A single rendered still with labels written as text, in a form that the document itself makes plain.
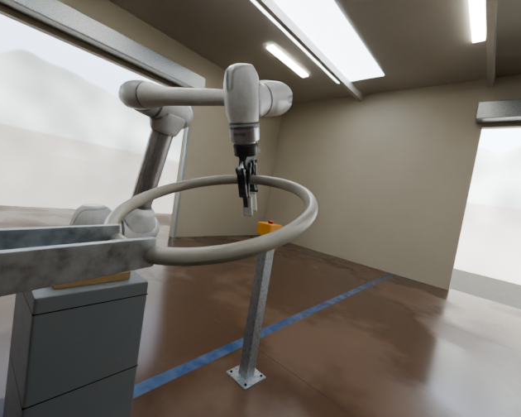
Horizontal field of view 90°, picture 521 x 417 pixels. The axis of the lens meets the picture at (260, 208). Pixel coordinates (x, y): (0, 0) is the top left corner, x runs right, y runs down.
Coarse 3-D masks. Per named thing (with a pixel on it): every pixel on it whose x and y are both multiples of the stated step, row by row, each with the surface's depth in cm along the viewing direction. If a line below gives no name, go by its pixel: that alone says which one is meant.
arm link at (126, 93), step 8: (128, 80) 103; (136, 80) 100; (144, 80) 101; (120, 88) 105; (128, 88) 99; (120, 96) 104; (128, 96) 100; (128, 104) 104; (136, 104) 101; (144, 112) 107; (152, 112) 108
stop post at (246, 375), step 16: (272, 224) 172; (272, 256) 178; (256, 272) 177; (256, 288) 176; (256, 304) 176; (256, 320) 176; (256, 336) 179; (256, 352) 182; (240, 368) 182; (240, 384) 173
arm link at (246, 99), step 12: (228, 72) 71; (240, 72) 69; (252, 72) 71; (228, 84) 71; (240, 84) 70; (252, 84) 71; (264, 84) 77; (228, 96) 72; (240, 96) 71; (252, 96) 72; (264, 96) 75; (228, 108) 73; (240, 108) 72; (252, 108) 73; (264, 108) 77; (228, 120) 77; (240, 120) 74; (252, 120) 74
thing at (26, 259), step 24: (0, 240) 36; (24, 240) 38; (48, 240) 41; (72, 240) 43; (96, 240) 47; (120, 240) 39; (144, 240) 42; (0, 264) 28; (24, 264) 30; (48, 264) 32; (72, 264) 34; (96, 264) 36; (120, 264) 39; (144, 264) 43; (0, 288) 28; (24, 288) 30
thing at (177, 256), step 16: (208, 176) 85; (224, 176) 84; (256, 176) 82; (144, 192) 73; (160, 192) 76; (304, 192) 66; (128, 208) 65; (304, 208) 57; (288, 224) 49; (304, 224) 50; (256, 240) 44; (272, 240) 45; (288, 240) 47; (160, 256) 42; (176, 256) 42; (192, 256) 42; (208, 256) 42; (224, 256) 42; (240, 256) 43
